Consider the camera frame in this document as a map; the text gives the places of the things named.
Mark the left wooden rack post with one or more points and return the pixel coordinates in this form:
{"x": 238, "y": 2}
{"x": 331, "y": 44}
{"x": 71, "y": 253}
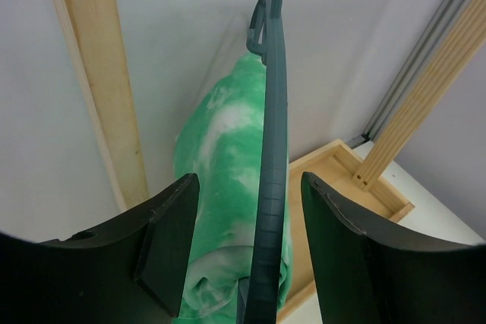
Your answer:
{"x": 93, "y": 35}

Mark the aluminium frame corner profile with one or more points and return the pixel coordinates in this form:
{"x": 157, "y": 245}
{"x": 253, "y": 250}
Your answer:
{"x": 440, "y": 25}

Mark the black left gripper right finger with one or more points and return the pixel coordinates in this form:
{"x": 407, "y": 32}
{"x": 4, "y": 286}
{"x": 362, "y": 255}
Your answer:
{"x": 368, "y": 269}

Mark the wooden rack base tray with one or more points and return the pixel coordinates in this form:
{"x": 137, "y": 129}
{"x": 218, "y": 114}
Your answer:
{"x": 334, "y": 163}

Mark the dark teal plastic hanger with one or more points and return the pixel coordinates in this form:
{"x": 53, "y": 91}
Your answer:
{"x": 258, "y": 294}

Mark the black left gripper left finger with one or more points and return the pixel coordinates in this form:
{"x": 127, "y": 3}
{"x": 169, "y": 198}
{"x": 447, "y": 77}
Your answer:
{"x": 129, "y": 269}

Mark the green white tie-dye trousers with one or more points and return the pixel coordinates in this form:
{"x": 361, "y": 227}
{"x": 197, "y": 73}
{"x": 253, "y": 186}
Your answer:
{"x": 222, "y": 144}

